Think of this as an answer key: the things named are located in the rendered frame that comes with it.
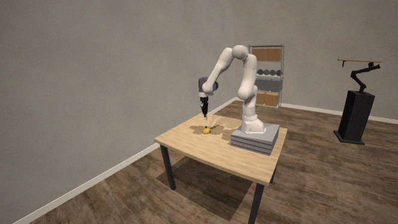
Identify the gold dome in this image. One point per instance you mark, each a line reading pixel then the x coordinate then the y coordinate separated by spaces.
pixel 206 130

